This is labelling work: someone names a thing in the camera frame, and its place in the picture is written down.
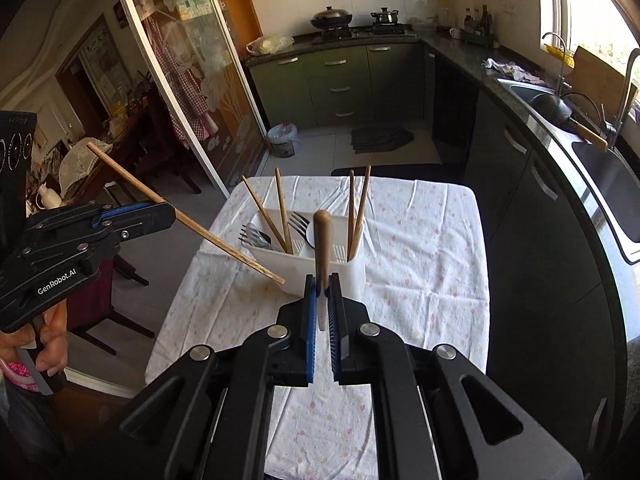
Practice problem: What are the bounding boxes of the red checked apron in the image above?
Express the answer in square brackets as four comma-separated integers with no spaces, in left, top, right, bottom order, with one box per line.
[142,15,221,143]

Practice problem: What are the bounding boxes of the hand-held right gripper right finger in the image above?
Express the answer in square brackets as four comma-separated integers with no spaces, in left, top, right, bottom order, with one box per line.
[327,274,586,480]

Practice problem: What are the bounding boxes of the crumpled dish cloth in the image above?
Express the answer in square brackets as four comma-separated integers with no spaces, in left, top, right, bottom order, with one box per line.
[481,58,546,83]

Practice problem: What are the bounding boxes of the dark granite countertop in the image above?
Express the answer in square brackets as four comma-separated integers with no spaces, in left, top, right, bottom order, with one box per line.
[244,30,640,341]

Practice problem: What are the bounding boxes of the white lace cover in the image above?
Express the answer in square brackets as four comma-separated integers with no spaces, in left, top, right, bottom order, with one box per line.
[59,137,113,191]

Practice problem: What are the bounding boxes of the white plastic bag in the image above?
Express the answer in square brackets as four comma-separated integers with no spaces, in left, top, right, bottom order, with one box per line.
[246,34,295,56]

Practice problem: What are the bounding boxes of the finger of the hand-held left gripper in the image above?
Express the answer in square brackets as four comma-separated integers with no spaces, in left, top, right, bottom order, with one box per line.
[106,204,177,244]
[92,200,169,229]

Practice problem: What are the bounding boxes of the red chair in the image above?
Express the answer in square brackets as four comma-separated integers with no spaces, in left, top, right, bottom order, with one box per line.
[65,255,156,356]

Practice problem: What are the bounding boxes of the small trash bin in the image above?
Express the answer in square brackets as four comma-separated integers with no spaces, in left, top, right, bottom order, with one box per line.
[267,122,299,158]

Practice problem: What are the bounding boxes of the wooden dining table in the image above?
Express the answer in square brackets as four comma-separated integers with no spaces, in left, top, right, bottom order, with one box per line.
[30,105,166,211]

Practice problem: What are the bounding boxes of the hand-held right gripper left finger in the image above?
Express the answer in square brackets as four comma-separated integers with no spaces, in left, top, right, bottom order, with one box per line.
[55,274,321,480]

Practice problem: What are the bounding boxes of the small steel faucet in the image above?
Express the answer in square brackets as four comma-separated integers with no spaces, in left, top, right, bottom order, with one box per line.
[542,32,568,96]

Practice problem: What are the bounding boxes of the black wok with lid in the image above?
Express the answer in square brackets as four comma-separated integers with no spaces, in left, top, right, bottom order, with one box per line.
[310,6,353,30]

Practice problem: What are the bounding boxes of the white plastic utensil holder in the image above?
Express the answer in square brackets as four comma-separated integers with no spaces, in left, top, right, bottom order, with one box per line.
[244,208,367,306]

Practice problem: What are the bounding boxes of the person's left hand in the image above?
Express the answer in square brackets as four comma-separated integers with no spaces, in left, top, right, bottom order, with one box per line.
[0,304,69,373]

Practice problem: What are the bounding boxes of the green lower cabinets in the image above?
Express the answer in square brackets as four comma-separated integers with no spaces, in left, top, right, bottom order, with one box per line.
[247,42,631,461]

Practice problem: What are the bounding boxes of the black wok with wooden handle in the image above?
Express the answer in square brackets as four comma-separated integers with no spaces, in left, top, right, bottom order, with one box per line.
[530,92,608,151]

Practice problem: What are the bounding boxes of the kitchen window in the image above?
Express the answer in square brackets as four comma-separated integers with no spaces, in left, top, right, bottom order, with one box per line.
[535,0,640,126]

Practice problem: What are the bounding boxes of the grey floor mat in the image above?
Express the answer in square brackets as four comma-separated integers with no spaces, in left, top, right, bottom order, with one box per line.
[350,126,415,153]

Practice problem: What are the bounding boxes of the steel kitchen sink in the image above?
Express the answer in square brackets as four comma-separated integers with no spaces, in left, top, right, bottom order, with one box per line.
[497,77,640,266]

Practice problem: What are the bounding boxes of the small white bottle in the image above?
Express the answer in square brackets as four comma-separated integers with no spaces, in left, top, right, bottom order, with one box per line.
[37,182,63,209]

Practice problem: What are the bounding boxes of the group of sauce bottles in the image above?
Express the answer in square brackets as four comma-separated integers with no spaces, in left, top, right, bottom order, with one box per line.
[464,5,496,36]

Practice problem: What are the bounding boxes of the wooden cutting board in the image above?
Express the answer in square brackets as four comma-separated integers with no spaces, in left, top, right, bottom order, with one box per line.
[570,46,638,111]

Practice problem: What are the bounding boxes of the gas stove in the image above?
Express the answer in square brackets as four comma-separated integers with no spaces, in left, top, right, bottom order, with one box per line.
[312,25,416,43]

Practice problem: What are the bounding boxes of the wooden handled knife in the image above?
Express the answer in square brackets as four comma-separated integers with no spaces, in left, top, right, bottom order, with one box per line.
[313,210,334,332]

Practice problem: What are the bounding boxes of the wooden chopstick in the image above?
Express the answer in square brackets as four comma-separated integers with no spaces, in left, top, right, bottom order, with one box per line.
[275,168,294,255]
[86,141,287,287]
[350,164,372,262]
[241,176,293,255]

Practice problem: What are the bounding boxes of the yellow sponge holder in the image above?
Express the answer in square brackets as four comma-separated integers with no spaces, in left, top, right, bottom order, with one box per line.
[545,44,576,67]

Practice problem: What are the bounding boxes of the tall steel faucet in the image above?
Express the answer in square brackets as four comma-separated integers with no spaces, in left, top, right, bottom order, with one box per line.
[612,47,640,136]

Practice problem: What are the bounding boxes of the floral white tablecloth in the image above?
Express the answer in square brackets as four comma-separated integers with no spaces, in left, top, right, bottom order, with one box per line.
[145,175,491,480]

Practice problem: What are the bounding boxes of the sliding glass door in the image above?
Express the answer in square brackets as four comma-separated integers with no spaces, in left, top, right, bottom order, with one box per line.
[107,0,268,196]

